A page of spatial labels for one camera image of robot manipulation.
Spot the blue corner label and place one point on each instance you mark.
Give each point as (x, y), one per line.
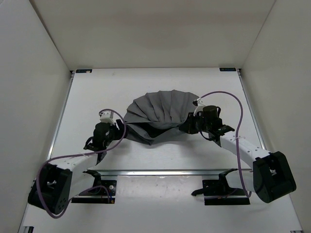
(83, 71)
(227, 69)

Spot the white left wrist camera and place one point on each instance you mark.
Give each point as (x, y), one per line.
(107, 116)

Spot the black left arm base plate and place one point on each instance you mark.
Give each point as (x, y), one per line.
(103, 191)

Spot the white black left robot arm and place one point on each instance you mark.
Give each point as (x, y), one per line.
(61, 178)

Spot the aluminium table frame rail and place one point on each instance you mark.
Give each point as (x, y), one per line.
(184, 155)

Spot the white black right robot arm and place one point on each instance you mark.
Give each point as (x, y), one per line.
(270, 176)

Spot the blue right corner label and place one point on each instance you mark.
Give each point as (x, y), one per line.
(227, 69)

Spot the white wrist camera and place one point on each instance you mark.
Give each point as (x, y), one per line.
(107, 116)
(199, 105)

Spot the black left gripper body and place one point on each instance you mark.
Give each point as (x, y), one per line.
(115, 133)

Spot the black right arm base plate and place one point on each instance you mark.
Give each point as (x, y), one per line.
(217, 192)

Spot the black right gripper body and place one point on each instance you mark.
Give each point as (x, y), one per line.
(197, 124)

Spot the grey pleated skirt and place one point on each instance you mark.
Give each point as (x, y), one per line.
(155, 117)

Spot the blue left corner label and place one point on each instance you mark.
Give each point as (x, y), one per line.
(83, 71)

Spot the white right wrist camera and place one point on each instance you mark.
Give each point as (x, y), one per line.
(199, 105)

